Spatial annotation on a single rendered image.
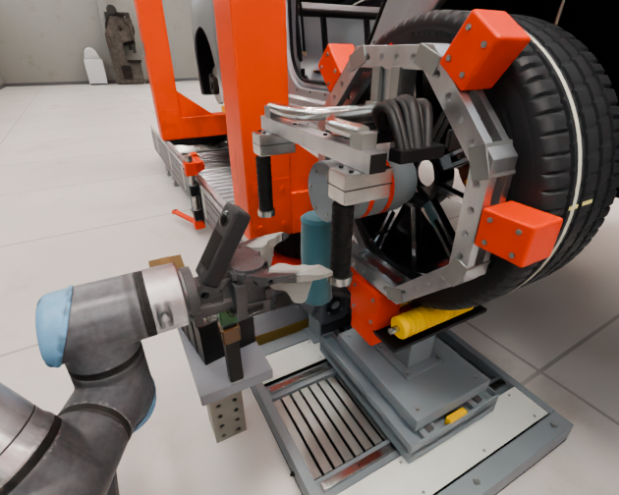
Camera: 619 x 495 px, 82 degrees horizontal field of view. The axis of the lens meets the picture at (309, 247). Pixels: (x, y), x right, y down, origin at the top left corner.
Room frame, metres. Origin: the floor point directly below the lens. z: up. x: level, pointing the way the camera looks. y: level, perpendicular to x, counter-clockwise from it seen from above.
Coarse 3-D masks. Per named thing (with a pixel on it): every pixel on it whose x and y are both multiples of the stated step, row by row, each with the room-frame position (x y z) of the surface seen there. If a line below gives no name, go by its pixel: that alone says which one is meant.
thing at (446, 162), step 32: (416, 96) 0.85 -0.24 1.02; (448, 160) 0.75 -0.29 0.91; (416, 192) 0.88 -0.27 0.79; (448, 192) 0.73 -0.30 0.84; (384, 224) 0.90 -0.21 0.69; (416, 224) 0.80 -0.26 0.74; (448, 224) 0.73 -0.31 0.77; (384, 256) 0.86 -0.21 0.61; (416, 256) 0.79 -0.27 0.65; (448, 256) 0.70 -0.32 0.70
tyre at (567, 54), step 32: (384, 32) 0.94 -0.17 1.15; (416, 32) 0.84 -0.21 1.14; (448, 32) 0.76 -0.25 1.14; (544, 32) 0.74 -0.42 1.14; (512, 64) 0.64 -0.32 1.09; (544, 64) 0.66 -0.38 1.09; (576, 64) 0.69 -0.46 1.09; (512, 96) 0.63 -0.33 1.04; (544, 96) 0.60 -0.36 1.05; (576, 96) 0.64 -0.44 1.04; (608, 96) 0.67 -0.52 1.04; (512, 128) 0.62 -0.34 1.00; (544, 128) 0.57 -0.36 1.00; (608, 128) 0.64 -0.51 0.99; (544, 160) 0.56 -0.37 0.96; (576, 160) 0.58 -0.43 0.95; (608, 160) 0.62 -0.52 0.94; (512, 192) 0.59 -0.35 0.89; (544, 192) 0.55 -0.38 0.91; (608, 192) 0.62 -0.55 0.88; (576, 224) 0.58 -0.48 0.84; (448, 288) 0.66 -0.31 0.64; (480, 288) 0.60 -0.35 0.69; (512, 288) 0.58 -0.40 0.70
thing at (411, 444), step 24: (336, 336) 1.03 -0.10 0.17; (336, 360) 0.93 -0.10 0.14; (360, 384) 0.81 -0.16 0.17; (384, 408) 0.73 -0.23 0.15; (456, 408) 0.73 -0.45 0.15; (480, 408) 0.73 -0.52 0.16; (384, 432) 0.69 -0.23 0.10; (408, 432) 0.65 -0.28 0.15; (432, 432) 0.64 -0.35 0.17; (456, 432) 0.68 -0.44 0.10; (408, 456) 0.60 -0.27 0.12
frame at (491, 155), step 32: (352, 64) 0.88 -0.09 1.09; (384, 64) 0.79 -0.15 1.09; (416, 64) 0.71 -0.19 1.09; (352, 96) 0.96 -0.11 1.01; (448, 96) 0.65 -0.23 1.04; (480, 96) 0.64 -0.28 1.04; (320, 128) 1.00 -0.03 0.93; (480, 128) 0.58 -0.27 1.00; (320, 160) 1.00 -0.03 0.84; (480, 160) 0.56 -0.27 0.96; (512, 160) 0.57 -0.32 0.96; (480, 192) 0.55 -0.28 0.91; (352, 256) 0.85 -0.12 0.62; (480, 256) 0.57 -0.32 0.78; (384, 288) 0.73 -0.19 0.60; (416, 288) 0.65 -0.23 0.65
